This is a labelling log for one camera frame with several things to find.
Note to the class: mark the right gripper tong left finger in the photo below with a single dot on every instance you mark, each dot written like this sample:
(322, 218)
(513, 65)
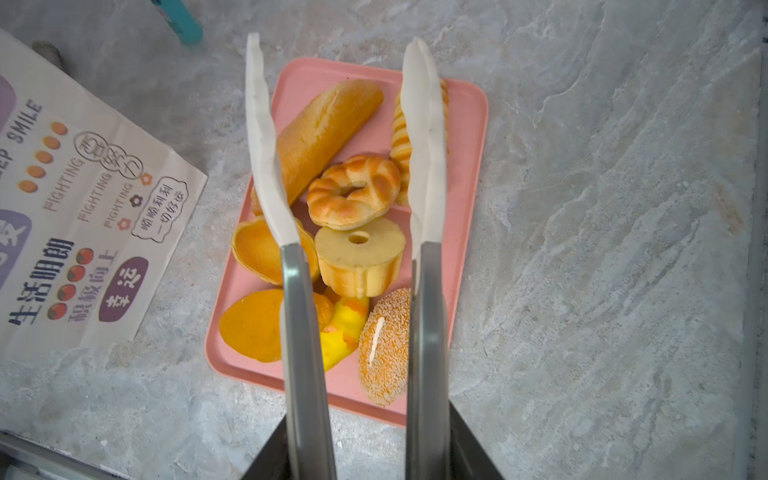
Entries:
(308, 427)

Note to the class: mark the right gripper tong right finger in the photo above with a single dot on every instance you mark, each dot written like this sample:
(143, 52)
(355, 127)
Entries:
(428, 423)

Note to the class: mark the striped twisted fake bread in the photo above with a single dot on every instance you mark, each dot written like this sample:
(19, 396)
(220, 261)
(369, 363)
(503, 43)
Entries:
(401, 150)

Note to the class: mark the long baguette fake bread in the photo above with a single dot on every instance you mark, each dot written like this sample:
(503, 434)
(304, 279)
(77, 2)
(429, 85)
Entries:
(317, 134)

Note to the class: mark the white printed paper bag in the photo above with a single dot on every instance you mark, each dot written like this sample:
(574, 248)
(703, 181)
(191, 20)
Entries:
(92, 209)

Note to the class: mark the small yellow fake bread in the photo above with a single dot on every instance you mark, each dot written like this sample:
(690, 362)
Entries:
(341, 336)

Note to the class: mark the sesame oval fake bread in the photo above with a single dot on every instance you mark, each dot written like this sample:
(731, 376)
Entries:
(384, 348)

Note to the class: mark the flat orange oval fake bread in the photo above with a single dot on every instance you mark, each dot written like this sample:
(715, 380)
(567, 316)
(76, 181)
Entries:
(251, 326)

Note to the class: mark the orange tart fake bread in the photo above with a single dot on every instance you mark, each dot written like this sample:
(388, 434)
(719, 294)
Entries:
(255, 249)

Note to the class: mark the teal plastic bottle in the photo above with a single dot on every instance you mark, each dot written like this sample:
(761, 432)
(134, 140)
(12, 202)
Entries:
(180, 20)

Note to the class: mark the braided ring fake bread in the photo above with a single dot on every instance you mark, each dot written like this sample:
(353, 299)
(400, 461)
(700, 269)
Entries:
(353, 193)

